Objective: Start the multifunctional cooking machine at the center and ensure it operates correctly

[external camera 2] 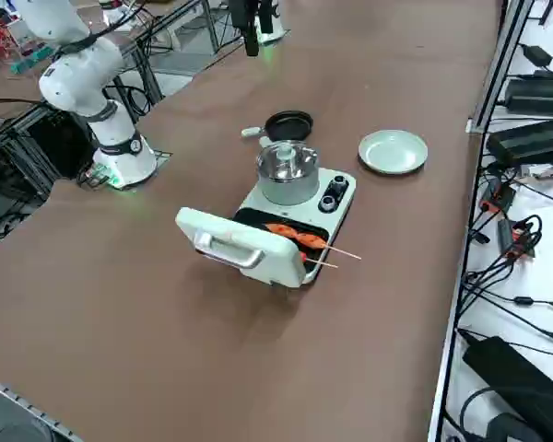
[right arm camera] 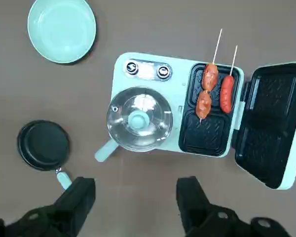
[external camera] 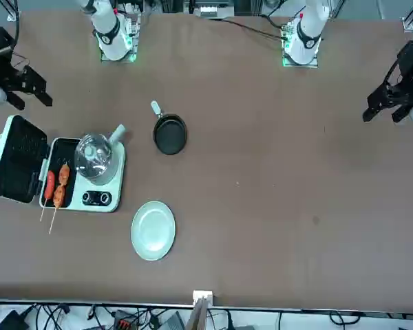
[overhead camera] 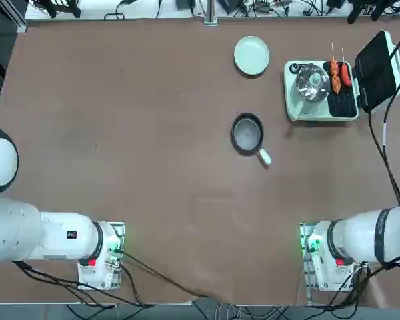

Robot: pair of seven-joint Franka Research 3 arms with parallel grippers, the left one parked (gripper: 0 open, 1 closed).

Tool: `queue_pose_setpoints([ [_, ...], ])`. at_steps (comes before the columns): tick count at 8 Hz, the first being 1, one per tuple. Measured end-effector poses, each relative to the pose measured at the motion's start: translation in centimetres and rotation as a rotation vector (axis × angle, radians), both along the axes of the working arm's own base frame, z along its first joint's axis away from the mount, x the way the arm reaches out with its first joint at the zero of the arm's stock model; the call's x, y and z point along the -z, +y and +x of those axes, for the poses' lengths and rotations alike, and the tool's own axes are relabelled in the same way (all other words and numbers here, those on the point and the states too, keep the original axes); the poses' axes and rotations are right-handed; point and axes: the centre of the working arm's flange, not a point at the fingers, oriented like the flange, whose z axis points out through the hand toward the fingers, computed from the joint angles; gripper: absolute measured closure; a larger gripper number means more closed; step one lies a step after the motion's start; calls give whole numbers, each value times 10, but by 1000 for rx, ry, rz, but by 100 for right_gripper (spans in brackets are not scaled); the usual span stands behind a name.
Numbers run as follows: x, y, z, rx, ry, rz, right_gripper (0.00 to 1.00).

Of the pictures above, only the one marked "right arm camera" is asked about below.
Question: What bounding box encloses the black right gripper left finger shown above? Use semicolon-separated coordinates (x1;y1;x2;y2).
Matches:
0;176;96;237

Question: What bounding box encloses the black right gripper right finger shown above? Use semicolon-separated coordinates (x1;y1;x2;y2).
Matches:
175;176;292;237

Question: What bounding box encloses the mint green cooking machine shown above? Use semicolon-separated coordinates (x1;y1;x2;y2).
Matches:
110;52;296;191

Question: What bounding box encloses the silver black control knob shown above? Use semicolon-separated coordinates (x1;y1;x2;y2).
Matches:
157;65;171;81
126;62;139;75

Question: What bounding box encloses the mint green saucepan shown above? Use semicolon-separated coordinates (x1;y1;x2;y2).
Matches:
94;86;175;163

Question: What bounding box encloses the black frying pan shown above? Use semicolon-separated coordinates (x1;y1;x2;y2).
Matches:
16;120;73;191

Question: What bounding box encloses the glass pot lid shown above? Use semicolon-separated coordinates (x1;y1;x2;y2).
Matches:
107;86;174;152

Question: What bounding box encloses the single sausage skewer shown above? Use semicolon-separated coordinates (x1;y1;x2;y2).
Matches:
220;45;238;114

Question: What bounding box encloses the double sausage skewer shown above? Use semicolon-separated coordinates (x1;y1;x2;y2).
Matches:
196;28;223;123

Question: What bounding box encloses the mint green plate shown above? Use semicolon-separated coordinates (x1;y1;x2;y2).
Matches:
27;0;97;65

